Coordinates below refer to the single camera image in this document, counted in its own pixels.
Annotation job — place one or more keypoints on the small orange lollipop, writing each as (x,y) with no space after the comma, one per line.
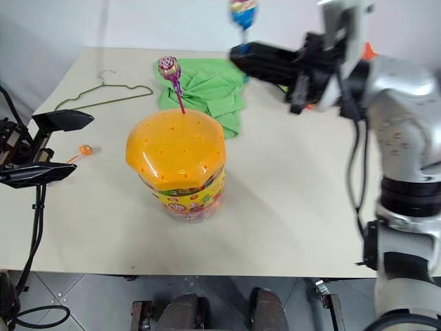
(86,149)

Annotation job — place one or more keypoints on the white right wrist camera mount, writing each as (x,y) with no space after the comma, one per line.
(348,31)

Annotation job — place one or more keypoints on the pink purple wrapped lollipop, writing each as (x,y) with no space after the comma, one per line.
(169,67)

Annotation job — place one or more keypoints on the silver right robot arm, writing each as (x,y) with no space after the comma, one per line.
(399,113)

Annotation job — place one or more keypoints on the rusty metal bracket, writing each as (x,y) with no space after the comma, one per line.
(330,307)
(141,315)

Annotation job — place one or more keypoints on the clear jar with yellow label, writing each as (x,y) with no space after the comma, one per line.
(193,203)

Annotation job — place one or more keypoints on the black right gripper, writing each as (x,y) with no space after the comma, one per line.
(315,65)

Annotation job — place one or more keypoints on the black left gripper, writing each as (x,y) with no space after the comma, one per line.
(20,151)

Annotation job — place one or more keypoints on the small orange object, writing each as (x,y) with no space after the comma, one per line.
(369,51)

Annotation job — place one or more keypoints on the blue lollipop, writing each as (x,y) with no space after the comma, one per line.
(244,17)

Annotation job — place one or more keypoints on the dark rounded shape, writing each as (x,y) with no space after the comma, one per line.
(186,310)
(268,310)

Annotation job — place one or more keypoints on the green cloth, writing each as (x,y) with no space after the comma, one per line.
(210,93)

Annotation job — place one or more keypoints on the orange perforated jar lid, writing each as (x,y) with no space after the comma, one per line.
(175,151)

